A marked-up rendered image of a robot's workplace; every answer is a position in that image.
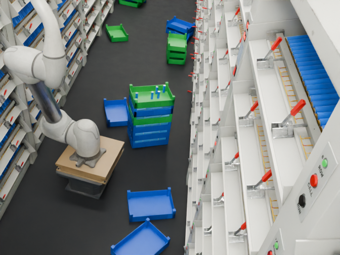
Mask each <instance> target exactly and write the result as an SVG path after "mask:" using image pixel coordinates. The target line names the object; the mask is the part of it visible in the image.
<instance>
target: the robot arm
mask: <svg viewBox="0 0 340 255"><path fill-rule="evenodd" d="M30 2H31V3H32V5H33V7H34V8H35V10H36V12H37V13H38V15H39V17H40V19H41V21H42V23H43V26H44V29H45V40H44V48H43V52H41V51H39V50H37V49H34V48H30V47H26V46H12V47H10V48H7V49H6V50H5V52H4V54H3V62H4V64H5V66H6V67H7V68H8V69H9V70H10V71H12V72H13V73H14V74H15V75H16V76H17V77H19V78H20V79H21V80H22V81H23V82H24V83H26V84H27V86H28V88H29V90H30V91H31V93H32V95H33V97H34V99H35V101H36V103H37V104H38V106H39V108H40V110H41V112H42V114H43V117H42V118H41V120H40V122H39V128H40V130H41V132H42V133H43V134H44V135H45V136H47V137H49V138H51V139H53V140H55V141H58V142H61V143H65V144H68V145H70V146H71V147H72V148H74V149H75V152H74V153H73V154H72V155H71V156H70V157H69V159H70V160H72V161H76V162H77V163H76V167H80V166H82V165H83V164H84V165H87V166H89V167H90V168H94V167H95V165H96V163H97V162H98V161H99V159H100V158H101V157H102V155H103V154H104V153H106V149H105V148H100V134H99V130H98V127H97V126H96V124H95V123H94V122H93V121H91V120H89V119H81V120H78V121H74V120H72V119H71V118H70V117H69V116H68V115H67V114H66V112H65V111H63V110H61V109H60V108H59V106H58V104H57V102H56V100H55V98H54V95H53V93H52V91H51V89H59V88H60V87H61V86H62V84H63V83H64V81H65V78H66V71H67V63H66V56H65V50H64V47H63V42H62V37H61V32H60V28H59V25H58V22H57V20H56V17H55V15H54V13H53V12H52V10H51V8H50V7H49V5H48V4H47V2H46V0H30Z"/></svg>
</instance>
